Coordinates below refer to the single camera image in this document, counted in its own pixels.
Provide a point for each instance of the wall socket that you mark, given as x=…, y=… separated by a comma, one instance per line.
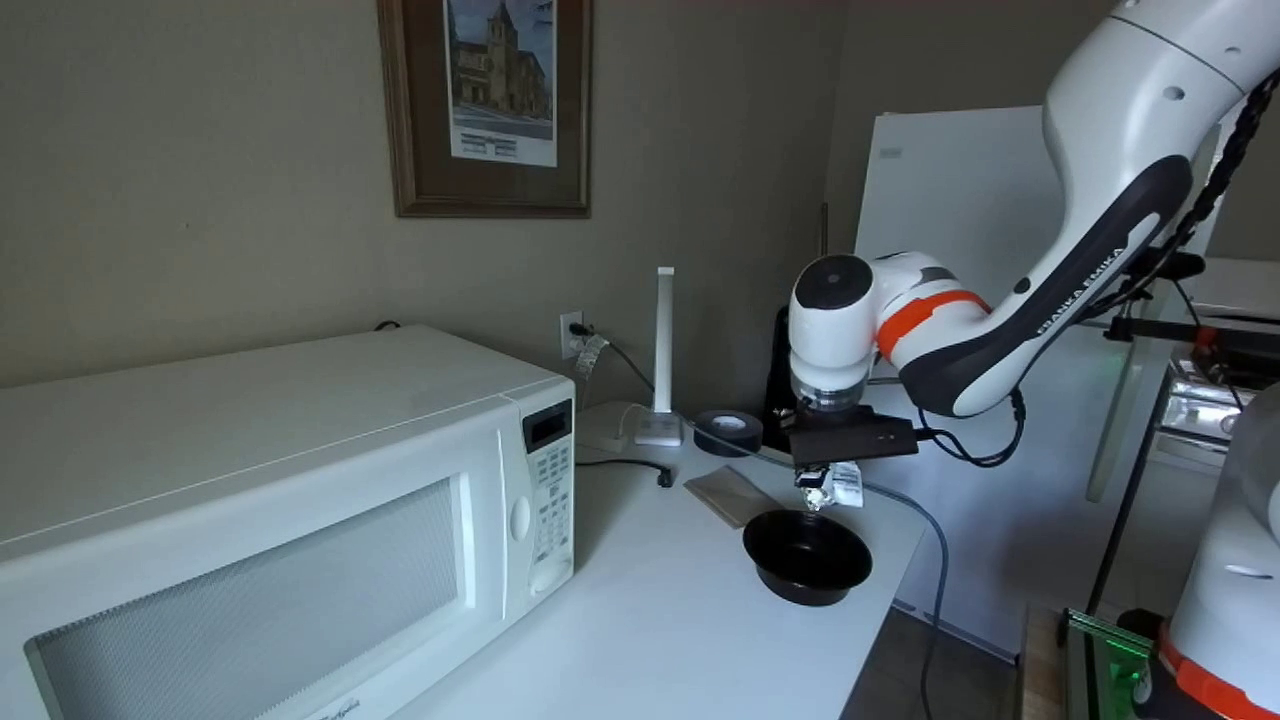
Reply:
x=570, y=345

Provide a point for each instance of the white desk lamp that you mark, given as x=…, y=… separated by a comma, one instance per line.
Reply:
x=664, y=340

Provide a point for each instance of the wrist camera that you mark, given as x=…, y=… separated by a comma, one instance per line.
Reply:
x=850, y=438

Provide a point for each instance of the white and black packet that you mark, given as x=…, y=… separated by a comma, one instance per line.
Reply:
x=848, y=484

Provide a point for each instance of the white power adapter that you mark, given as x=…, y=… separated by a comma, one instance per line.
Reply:
x=608, y=425

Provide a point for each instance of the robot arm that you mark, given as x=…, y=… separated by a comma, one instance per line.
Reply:
x=1120, y=150

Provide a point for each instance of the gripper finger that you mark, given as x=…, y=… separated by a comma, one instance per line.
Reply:
x=812, y=488

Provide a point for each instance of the white microwave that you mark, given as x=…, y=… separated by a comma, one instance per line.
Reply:
x=250, y=480

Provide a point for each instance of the white refrigerator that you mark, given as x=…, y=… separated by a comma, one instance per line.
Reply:
x=960, y=200

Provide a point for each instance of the framed picture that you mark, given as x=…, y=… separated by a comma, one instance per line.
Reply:
x=485, y=100

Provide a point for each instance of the black bowl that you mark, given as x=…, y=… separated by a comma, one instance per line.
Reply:
x=806, y=560

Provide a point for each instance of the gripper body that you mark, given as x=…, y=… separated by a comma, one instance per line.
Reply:
x=822, y=468

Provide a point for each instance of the microwave door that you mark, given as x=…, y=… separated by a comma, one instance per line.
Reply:
x=250, y=600

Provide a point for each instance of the glass and metal rack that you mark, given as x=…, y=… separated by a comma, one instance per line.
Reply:
x=1215, y=400

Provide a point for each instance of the roll of black tape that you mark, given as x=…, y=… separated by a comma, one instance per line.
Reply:
x=728, y=432

